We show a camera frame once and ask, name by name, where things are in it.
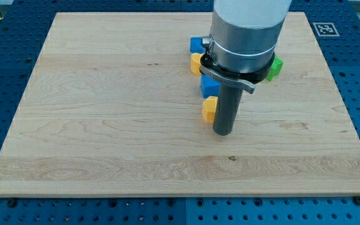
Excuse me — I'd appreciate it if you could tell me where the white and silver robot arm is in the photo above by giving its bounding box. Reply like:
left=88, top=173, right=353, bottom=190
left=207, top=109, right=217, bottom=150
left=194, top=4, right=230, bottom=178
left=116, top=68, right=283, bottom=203
left=209, top=0, right=291, bottom=73

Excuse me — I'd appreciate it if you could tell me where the yellow block lower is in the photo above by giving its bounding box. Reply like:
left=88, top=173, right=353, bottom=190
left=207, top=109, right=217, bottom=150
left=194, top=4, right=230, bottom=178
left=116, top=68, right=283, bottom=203
left=201, top=96, right=218, bottom=124

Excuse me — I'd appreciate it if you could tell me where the yellow block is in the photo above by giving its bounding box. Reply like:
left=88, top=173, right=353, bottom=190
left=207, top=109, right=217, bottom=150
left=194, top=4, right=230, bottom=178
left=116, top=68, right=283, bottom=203
left=190, top=52, right=204, bottom=76
left=201, top=96, right=218, bottom=124

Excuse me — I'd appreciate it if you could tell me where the blue block middle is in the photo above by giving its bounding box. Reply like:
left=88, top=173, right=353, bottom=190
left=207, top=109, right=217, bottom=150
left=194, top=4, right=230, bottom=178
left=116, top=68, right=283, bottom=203
left=200, top=74, right=220, bottom=98

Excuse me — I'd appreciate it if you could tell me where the blue block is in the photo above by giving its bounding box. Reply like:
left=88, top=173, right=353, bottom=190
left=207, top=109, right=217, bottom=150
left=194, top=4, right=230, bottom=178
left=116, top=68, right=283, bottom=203
left=200, top=74, right=220, bottom=98
left=189, top=37, right=205, bottom=54

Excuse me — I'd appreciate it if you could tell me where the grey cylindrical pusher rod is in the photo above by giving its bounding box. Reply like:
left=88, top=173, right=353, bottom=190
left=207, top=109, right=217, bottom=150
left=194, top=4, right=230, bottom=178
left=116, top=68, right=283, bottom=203
left=213, top=84, right=243, bottom=136

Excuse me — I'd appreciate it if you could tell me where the black clamp with silver lever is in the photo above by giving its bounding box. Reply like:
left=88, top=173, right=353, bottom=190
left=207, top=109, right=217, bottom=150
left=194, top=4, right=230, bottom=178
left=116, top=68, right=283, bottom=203
left=199, top=53, right=275, bottom=94

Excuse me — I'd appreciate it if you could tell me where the yellow block upper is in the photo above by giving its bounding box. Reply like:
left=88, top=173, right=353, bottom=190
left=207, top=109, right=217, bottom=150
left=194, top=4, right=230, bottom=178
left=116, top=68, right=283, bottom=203
left=190, top=52, right=204, bottom=76

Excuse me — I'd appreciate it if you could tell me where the wooden board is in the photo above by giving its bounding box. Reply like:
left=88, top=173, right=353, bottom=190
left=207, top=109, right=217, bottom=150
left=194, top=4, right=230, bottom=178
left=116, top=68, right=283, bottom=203
left=0, top=12, right=360, bottom=198

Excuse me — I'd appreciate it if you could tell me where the blue block upper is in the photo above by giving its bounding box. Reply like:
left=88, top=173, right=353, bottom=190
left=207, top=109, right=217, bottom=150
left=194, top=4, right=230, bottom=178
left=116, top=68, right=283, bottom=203
left=189, top=37, right=205, bottom=54

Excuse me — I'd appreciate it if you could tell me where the green block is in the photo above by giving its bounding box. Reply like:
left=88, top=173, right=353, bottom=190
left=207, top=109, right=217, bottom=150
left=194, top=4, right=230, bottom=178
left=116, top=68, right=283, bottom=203
left=266, top=55, right=284, bottom=81

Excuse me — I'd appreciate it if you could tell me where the white fiducial marker tag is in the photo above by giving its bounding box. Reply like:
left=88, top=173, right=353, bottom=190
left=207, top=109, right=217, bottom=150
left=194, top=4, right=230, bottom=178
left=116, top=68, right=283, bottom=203
left=313, top=22, right=339, bottom=37

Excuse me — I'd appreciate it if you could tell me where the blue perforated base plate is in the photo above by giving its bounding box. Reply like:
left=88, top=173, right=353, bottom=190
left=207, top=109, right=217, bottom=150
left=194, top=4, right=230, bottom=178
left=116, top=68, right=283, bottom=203
left=0, top=0, right=360, bottom=224

